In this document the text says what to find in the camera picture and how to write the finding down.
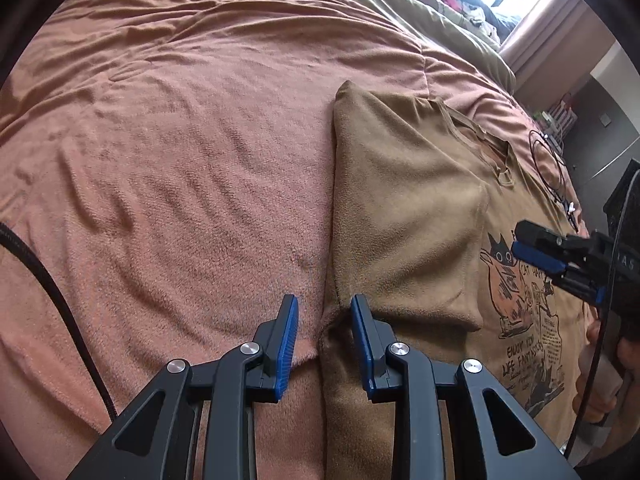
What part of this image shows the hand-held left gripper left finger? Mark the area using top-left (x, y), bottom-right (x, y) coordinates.
top-left (65, 294), bottom-right (301, 480)

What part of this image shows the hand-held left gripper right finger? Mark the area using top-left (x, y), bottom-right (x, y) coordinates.
top-left (350, 294), bottom-right (581, 480)

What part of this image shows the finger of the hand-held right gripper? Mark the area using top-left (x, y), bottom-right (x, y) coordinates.
top-left (511, 219), bottom-right (594, 274)
top-left (551, 270), bottom-right (607, 307)

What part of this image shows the brown printed t-shirt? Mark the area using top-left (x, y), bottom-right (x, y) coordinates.
top-left (317, 80), bottom-right (608, 480)

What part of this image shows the person's right hand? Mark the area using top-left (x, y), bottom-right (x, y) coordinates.
top-left (575, 317), bottom-right (632, 428)

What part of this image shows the orange blanket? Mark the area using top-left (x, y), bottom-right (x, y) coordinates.
top-left (0, 0), bottom-right (601, 480)

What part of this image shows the pink curtain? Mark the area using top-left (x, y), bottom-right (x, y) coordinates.
top-left (500, 0), bottom-right (601, 97)

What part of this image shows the olive duvet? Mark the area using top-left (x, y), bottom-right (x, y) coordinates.
top-left (165, 0), bottom-right (517, 92)

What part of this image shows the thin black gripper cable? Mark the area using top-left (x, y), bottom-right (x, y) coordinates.
top-left (565, 167), bottom-right (640, 457)

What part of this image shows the thin black cable loop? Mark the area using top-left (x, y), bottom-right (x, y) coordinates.
top-left (529, 129), bottom-right (582, 233)

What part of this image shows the thick black cable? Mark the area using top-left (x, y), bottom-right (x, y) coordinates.
top-left (0, 224), bottom-right (117, 422)

